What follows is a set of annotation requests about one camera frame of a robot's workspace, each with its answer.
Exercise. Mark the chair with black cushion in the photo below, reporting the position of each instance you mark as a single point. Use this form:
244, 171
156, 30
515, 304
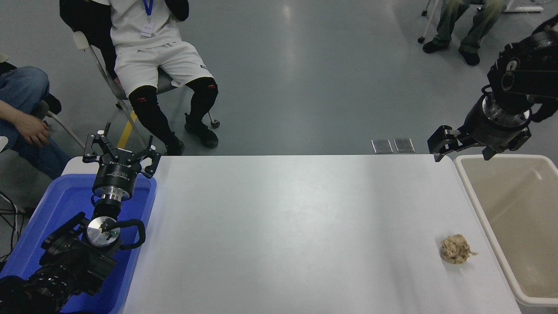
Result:
53, 104

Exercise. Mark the black jacket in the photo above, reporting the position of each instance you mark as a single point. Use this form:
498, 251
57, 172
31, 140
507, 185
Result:
87, 22

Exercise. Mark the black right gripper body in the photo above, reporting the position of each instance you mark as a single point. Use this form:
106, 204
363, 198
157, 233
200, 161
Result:
490, 131

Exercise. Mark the crumpled tan paper ball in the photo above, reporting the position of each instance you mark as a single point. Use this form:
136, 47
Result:
454, 248

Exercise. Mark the silver floor plate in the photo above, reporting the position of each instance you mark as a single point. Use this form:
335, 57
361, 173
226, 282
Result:
404, 145
382, 146

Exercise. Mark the white stand base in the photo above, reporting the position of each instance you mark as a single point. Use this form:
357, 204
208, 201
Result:
525, 6

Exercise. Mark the white chair with casters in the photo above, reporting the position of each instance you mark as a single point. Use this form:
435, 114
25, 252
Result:
429, 22

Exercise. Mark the large pale bin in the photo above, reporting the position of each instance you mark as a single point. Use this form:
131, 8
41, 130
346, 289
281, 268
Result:
523, 226

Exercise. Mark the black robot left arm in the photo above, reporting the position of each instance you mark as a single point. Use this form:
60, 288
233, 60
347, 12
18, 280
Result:
72, 261

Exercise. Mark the seated person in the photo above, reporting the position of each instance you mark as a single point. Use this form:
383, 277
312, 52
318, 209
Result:
479, 26
148, 65
22, 87

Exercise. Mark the person's hand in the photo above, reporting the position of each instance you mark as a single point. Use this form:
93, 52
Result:
35, 130

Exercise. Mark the person's forearm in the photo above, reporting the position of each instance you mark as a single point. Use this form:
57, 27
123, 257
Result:
8, 111

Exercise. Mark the blue plastic tray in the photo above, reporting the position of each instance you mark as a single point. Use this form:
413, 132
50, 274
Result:
52, 205

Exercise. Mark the grey folding chair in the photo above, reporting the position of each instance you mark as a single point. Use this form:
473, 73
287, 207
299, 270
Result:
114, 89

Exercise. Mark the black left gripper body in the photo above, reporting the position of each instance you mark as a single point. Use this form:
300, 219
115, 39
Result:
115, 174

